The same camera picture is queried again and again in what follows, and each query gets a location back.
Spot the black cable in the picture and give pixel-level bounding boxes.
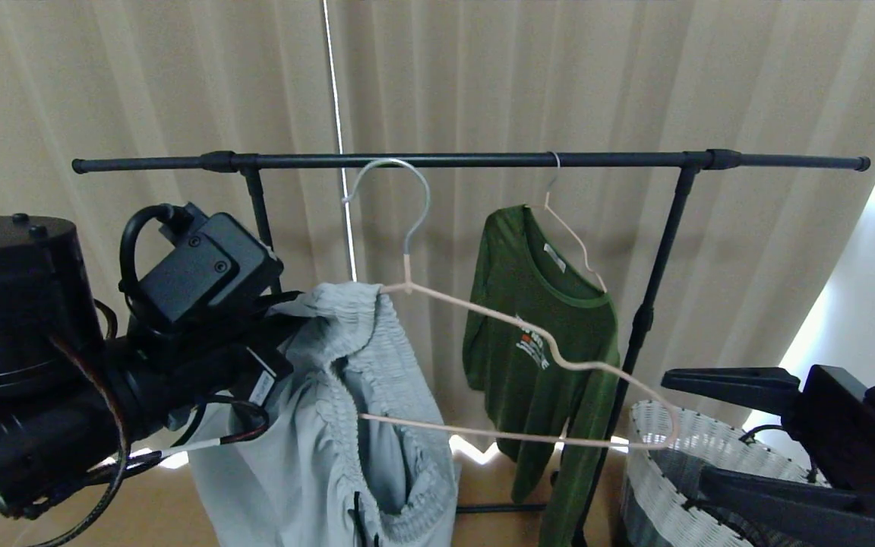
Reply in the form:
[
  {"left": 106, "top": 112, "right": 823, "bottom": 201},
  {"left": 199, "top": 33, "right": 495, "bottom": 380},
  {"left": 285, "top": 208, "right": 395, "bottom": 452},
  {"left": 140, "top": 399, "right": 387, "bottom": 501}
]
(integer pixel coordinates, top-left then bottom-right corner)
[{"left": 118, "top": 204, "right": 189, "bottom": 305}]

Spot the pale blue-grey garment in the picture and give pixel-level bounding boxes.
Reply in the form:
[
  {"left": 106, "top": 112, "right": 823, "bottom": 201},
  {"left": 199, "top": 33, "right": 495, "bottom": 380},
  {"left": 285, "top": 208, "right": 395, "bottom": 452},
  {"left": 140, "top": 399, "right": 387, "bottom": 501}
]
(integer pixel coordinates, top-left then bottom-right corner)
[{"left": 188, "top": 283, "right": 460, "bottom": 547}]

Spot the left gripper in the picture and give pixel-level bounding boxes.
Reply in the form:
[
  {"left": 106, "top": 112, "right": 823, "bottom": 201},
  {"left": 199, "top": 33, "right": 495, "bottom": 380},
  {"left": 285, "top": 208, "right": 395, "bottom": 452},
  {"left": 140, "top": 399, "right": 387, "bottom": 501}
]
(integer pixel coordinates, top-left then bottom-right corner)
[{"left": 0, "top": 304, "right": 302, "bottom": 517}]

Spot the green long-sleeved shirt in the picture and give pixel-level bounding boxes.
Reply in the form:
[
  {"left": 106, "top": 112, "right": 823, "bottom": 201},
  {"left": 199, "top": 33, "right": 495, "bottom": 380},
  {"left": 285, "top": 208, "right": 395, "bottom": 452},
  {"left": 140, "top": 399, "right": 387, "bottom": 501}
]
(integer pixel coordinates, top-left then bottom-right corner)
[{"left": 462, "top": 205, "right": 622, "bottom": 547}]

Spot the beige curtain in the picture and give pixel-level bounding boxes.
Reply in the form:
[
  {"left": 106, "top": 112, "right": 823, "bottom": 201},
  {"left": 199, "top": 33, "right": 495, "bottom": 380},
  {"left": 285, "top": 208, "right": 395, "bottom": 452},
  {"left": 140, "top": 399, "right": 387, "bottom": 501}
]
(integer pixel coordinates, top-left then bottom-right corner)
[{"left": 0, "top": 0, "right": 875, "bottom": 472}]

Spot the black clothes rack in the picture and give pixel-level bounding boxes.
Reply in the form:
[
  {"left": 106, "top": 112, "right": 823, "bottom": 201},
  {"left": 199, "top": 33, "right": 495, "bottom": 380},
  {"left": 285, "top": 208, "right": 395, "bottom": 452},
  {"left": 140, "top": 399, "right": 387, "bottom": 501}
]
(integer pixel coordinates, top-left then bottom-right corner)
[{"left": 71, "top": 149, "right": 871, "bottom": 547}]

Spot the pink clothes hanger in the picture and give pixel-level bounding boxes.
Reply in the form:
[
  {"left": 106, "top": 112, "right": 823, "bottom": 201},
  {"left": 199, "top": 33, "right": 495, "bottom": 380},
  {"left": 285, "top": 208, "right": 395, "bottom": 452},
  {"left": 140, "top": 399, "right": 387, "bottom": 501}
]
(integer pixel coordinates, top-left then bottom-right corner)
[
  {"left": 343, "top": 158, "right": 680, "bottom": 451},
  {"left": 540, "top": 152, "right": 607, "bottom": 293}
]

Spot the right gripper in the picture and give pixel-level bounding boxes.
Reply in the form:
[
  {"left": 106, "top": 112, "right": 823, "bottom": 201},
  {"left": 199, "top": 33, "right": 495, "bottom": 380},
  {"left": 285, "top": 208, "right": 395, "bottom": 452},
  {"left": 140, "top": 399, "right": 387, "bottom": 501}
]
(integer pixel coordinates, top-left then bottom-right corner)
[{"left": 662, "top": 365, "right": 875, "bottom": 547}]

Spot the white laundry basket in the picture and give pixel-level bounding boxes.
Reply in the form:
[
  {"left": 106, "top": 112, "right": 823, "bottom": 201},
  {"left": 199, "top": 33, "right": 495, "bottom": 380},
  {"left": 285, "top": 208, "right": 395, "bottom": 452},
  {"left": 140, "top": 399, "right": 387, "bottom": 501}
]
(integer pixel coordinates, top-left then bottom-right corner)
[{"left": 620, "top": 400, "right": 826, "bottom": 547}]

